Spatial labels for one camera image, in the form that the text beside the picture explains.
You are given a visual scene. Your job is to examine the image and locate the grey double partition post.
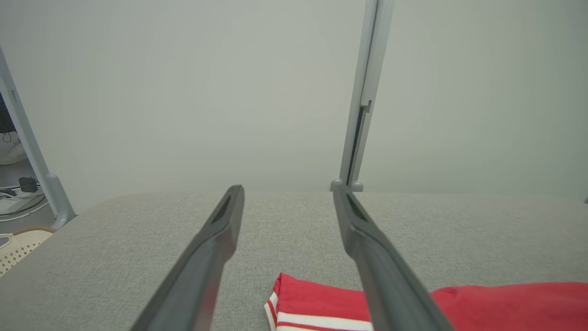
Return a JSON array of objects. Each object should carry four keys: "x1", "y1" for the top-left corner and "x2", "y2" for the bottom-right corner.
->
[{"x1": 330, "y1": 0, "x2": 396, "y2": 193}]

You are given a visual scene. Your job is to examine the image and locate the red shorts white panels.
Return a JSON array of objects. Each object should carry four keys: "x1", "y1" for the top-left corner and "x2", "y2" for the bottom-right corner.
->
[{"x1": 430, "y1": 281, "x2": 588, "y2": 331}]

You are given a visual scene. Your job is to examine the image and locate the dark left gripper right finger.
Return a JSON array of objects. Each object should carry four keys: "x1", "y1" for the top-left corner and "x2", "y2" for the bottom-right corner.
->
[{"x1": 332, "y1": 184, "x2": 455, "y2": 331}]

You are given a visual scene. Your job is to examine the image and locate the white floor cable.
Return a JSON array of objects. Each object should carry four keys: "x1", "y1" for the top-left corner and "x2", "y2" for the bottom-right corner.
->
[{"x1": 0, "y1": 195, "x2": 49, "y2": 223}]

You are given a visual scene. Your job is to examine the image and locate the cream perforated laundry basket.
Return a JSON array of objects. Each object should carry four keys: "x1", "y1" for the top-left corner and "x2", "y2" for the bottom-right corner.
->
[{"x1": 0, "y1": 227, "x2": 57, "y2": 276}]

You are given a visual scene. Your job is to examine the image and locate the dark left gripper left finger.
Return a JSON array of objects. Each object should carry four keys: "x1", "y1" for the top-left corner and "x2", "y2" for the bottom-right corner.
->
[{"x1": 130, "y1": 185, "x2": 245, "y2": 331}]

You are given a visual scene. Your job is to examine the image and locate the red shirt striped trim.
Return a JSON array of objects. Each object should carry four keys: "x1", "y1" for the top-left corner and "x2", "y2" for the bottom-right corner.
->
[{"x1": 264, "y1": 273, "x2": 373, "y2": 331}]

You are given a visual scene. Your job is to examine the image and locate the grey single partition post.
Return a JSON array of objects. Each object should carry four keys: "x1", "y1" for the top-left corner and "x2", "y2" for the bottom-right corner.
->
[{"x1": 0, "y1": 46, "x2": 77, "y2": 229}]

